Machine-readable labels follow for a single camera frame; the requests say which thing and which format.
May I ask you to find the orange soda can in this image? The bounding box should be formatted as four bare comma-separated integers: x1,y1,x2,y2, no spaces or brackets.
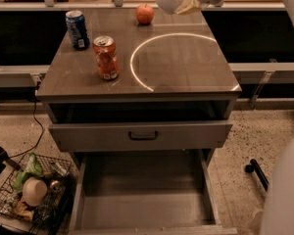
93,35,120,80

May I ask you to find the blue soda can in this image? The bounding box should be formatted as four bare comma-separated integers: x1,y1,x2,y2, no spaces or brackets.
66,10,90,50

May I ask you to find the red apple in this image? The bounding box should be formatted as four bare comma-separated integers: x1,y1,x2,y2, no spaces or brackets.
135,4,154,25

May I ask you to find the grey drawer cabinet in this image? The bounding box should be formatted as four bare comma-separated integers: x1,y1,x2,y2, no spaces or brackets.
35,7,243,235

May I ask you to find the black chair leg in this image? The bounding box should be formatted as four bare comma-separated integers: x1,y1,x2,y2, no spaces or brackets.
245,159,269,190

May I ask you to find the grey middle drawer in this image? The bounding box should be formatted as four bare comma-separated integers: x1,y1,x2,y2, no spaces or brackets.
49,120,232,152

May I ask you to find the grey open bottom drawer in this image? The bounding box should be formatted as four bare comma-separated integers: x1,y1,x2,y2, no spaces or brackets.
69,150,238,235

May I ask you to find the green chip bag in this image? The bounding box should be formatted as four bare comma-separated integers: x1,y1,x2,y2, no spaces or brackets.
12,153,43,193

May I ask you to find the beige cup in basket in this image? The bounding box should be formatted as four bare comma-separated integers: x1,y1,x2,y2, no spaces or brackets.
23,177,48,207

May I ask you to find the black power cable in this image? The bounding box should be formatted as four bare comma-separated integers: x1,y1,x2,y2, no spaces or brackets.
8,81,45,160

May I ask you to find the black wire basket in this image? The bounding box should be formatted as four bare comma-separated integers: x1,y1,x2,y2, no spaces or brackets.
0,153,74,235

